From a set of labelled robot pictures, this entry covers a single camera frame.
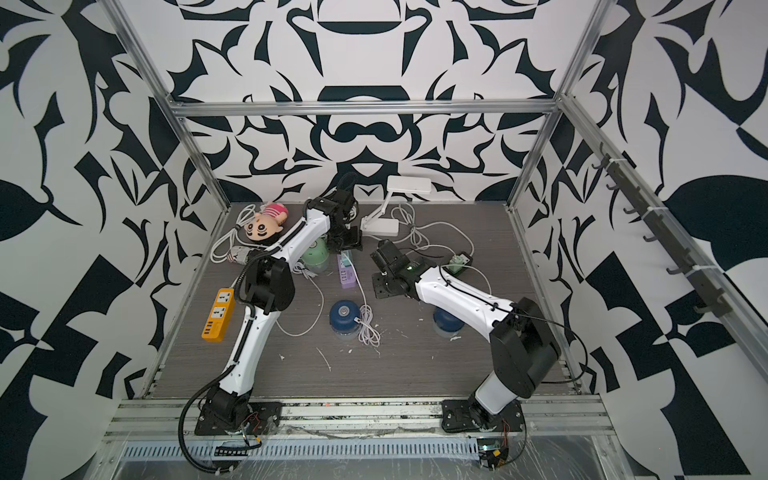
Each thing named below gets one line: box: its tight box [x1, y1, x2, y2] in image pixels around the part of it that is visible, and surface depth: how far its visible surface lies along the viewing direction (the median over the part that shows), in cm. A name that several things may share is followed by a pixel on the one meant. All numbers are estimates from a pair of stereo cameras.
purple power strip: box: [336, 251, 357, 289], surface depth 98 cm
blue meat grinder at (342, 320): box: [329, 300, 360, 341], surface depth 83 cm
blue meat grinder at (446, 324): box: [432, 307, 465, 338], surface depth 84 cm
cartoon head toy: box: [244, 202, 288, 241], surface depth 104 cm
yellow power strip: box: [201, 288, 235, 342], surface depth 91 cm
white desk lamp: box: [360, 175, 432, 237], surface depth 110 cm
